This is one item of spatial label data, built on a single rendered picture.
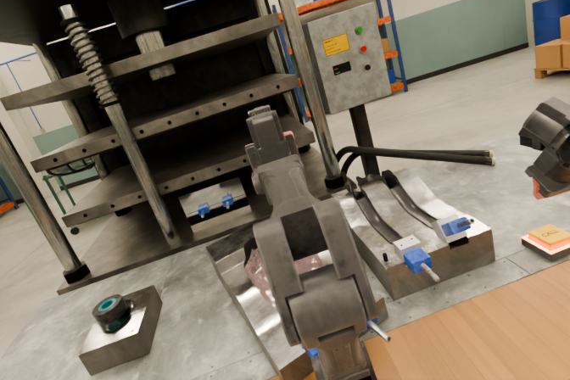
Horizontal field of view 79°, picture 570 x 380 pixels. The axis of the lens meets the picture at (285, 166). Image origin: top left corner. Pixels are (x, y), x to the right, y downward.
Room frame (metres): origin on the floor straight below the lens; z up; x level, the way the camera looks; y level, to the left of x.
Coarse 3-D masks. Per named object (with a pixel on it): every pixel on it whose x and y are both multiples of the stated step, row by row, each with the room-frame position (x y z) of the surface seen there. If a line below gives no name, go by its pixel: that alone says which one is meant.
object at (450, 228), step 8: (448, 216) 0.68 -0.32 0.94; (456, 216) 0.68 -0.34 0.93; (464, 216) 0.65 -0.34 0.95; (432, 224) 0.70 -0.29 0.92; (440, 224) 0.68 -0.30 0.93; (448, 224) 0.64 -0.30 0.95; (456, 224) 0.64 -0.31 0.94; (464, 224) 0.61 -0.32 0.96; (440, 232) 0.67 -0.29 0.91; (448, 232) 0.65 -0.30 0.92; (456, 232) 0.63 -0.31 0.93; (464, 232) 0.66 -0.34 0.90; (448, 240) 0.65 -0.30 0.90
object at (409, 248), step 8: (400, 240) 0.68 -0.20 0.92; (408, 240) 0.67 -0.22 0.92; (416, 240) 0.66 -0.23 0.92; (400, 248) 0.65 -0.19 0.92; (408, 248) 0.65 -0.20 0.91; (416, 248) 0.65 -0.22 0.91; (400, 256) 0.65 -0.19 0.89; (408, 256) 0.63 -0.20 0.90; (416, 256) 0.63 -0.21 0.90; (424, 256) 0.62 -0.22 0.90; (408, 264) 0.63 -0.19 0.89; (416, 264) 0.61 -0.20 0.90; (424, 264) 0.60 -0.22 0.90; (416, 272) 0.61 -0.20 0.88; (432, 272) 0.58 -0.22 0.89
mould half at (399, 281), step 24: (384, 192) 0.93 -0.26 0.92; (408, 192) 0.91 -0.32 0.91; (360, 216) 0.88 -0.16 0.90; (384, 216) 0.85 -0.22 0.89; (408, 216) 0.82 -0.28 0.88; (360, 240) 0.79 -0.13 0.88; (384, 240) 0.74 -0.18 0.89; (432, 240) 0.68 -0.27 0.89; (480, 240) 0.65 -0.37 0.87; (384, 264) 0.65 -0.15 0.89; (432, 264) 0.64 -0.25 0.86; (456, 264) 0.65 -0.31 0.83; (480, 264) 0.65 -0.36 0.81; (408, 288) 0.64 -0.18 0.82
